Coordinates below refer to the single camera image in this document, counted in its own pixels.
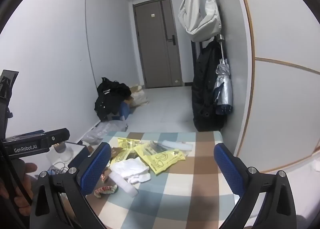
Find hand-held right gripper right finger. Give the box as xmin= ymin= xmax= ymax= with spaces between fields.
xmin=214 ymin=143 xmax=298 ymax=229

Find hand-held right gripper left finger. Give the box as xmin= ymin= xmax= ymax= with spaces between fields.
xmin=30 ymin=142 xmax=112 ymax=229

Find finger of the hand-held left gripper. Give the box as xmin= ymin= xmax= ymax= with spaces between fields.
xmin=46 ymin=128 xmax=70 ymax=150

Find brown foil packet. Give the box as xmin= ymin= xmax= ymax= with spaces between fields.
xmin=110 ymin=147 xmax=127 ymax=162

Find white tissue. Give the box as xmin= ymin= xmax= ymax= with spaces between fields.
xmin=110 ymin=157 xmax=152 ymax=184

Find white foam tube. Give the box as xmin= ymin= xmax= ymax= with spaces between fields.
xmin=161 ymin=139 xmax=194 ymax=151
xmin=109 ymin=171 xmax=139 ymax=197

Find yellow snack bag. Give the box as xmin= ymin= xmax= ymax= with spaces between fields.
xmin=110 ymin=137 xmax=143 ymax=167

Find small yellow packet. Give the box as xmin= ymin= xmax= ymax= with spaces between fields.
xmin=134 ymin=143 xmax=186 ymax=176

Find white shoulder bag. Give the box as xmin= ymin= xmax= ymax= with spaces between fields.
xmin=178 ymin=0 xmax=222 ymax=42

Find person's left hand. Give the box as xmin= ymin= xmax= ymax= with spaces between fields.
xmin=0 ymin=162 xmax=38 ymax=209

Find white nightstand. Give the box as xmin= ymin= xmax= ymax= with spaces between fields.
xmin=47 ymin=141 xmax=87 ymax=177

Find clear plastic bag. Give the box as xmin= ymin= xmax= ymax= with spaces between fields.
xmin=82 ymin=120 xmax=129 ymax=144

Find checked bed blanket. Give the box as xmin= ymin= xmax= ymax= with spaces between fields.
xmin=60 ymin=131 xmax=250 ymax=229

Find blue bag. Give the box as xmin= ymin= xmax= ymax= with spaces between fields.
xmin=119 ymin=101 xmax=132 ymax=120

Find black clothes pile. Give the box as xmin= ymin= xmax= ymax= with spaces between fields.
xmin=94 ymin=77 xmax=132 ymax=122

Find silver folded umbrella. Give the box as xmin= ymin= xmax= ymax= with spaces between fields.
xmin=213 ymin=34 xmax=233 ymax=115

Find beige bag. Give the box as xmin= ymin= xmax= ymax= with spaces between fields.
xmin=129 ymin=84 xmax=150 ymax=108

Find black hanging coat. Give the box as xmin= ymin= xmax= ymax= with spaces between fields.
xmin=192 ymin=39 xmax=229 ymax=132

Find grey brown door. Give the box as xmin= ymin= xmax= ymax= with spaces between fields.
xmin=132 ymin=0 xmax=183 ymax=89

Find tangled cables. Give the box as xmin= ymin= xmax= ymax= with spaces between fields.
xmin=46 ymin=161 xmax=69 ymax=176

